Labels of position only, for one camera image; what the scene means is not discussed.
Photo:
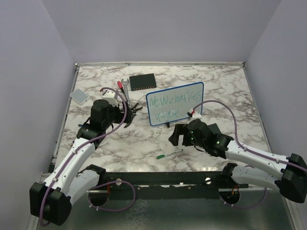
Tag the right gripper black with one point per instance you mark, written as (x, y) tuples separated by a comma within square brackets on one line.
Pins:
[(179, 129)]

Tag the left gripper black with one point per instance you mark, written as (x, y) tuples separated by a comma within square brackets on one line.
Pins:
[(121, 115)]

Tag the blue framed whiteboard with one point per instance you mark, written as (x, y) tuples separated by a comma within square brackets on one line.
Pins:
[(173, 104)]

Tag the green marker cap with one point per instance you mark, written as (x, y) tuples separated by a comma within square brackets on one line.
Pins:
[(160, 156)]

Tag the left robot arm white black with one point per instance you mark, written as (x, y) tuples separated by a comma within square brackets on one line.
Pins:
[(52, 199)]

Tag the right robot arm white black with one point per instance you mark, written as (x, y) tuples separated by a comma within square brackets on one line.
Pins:
[(286, 174)]

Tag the silver wrench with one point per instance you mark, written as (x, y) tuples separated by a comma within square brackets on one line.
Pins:
[(126, 91)]

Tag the black rectangular block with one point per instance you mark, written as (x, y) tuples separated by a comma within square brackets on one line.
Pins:
[(214, 128)]

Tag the small white square device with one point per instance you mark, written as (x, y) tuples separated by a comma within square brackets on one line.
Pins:
[(79, 96)]

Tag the black handled pliers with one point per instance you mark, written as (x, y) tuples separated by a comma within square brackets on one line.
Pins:
[(131, 113)]

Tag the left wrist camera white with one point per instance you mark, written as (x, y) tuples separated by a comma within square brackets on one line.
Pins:
[(110, 95)]

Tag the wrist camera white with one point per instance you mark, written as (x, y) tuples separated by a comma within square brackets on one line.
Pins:
[(194, 115), (110, 95)]

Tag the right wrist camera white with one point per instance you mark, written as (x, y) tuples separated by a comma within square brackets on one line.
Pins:
[(194, 115)]

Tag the black network switch box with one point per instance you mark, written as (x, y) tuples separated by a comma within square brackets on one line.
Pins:
[(142, 82)]

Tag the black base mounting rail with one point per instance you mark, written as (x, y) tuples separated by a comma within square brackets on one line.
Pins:
[(173, 185)]

